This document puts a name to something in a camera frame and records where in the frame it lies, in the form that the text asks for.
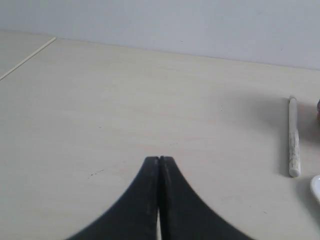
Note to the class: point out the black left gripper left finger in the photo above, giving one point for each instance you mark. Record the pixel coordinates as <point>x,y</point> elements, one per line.
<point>134,215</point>

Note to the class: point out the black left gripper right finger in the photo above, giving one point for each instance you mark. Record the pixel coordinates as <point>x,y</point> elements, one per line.
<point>183,214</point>

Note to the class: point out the white wooden drumstick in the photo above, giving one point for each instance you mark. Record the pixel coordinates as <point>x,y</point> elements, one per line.
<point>294,164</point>

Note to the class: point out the small red drum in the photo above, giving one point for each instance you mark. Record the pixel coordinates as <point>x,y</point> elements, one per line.
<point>318,110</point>

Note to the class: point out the white plastic tray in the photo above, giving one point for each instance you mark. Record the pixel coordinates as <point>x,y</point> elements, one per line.
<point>315,187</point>

